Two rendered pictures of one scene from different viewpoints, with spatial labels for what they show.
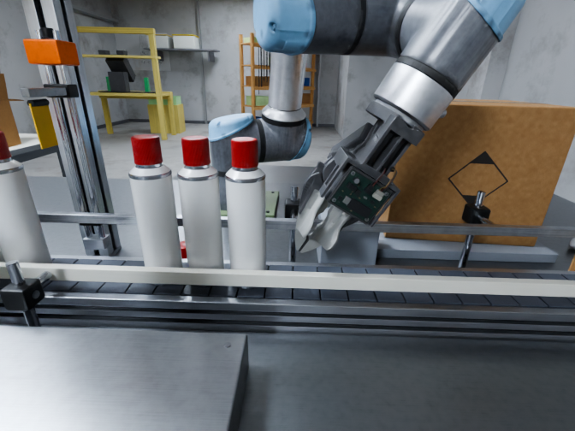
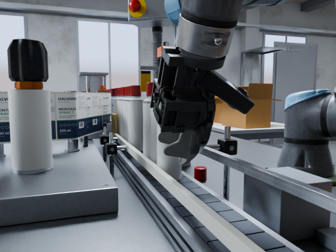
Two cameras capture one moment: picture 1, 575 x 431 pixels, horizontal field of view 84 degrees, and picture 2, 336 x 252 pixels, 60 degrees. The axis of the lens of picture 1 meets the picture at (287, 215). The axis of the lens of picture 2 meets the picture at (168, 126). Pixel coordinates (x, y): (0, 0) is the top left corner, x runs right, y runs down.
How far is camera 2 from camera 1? 0.55 m
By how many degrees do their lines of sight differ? 70
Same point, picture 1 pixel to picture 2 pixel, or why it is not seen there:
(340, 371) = (126, 239)
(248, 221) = (158, 130)
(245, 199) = not seen: hidden behind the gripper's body
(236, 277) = (149, 166)
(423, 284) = (200, 212)
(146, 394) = (71, 179)
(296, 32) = (174, 12)
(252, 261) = (159, 160)
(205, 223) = (153, 130)
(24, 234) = (132, 130)
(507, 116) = not seen: outside the picture
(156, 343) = (101, 174)
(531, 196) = not seen: outside the picture
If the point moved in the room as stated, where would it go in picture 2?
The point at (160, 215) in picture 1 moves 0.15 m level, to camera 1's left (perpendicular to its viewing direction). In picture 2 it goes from (146, 124) to (132, 119)
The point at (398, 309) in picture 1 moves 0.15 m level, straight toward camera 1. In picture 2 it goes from (181, 226) to (73, 223)
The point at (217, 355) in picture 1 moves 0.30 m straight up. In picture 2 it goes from (98, 184) to (94, 27)
